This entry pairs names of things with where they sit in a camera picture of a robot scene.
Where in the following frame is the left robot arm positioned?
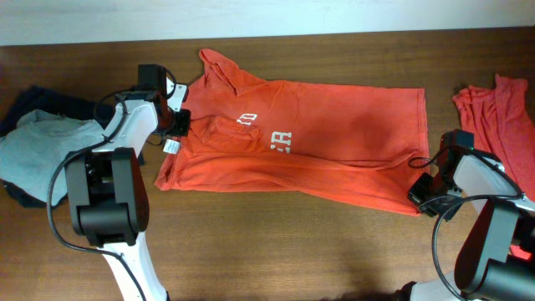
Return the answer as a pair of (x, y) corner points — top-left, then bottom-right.
(62, 64), (191, 300)

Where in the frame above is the red ribbed garment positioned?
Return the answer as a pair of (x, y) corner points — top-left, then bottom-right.
(451, 74), (535, 263)

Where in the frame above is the dark navy folded garment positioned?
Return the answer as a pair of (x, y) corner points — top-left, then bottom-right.
(0, 85), (145, 210)

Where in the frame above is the grey folded t-shirt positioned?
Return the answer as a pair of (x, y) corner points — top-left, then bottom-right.
(1, 110), (104, 202)

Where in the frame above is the left black cable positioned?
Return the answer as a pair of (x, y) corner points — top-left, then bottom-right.
(45, 66), (179, 301)

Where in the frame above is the orange soccer t-shirt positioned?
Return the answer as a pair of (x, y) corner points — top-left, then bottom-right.
(155, 48), (429, 216)

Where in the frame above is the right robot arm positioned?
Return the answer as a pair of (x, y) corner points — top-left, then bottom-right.
(402, 130), (534, 301)

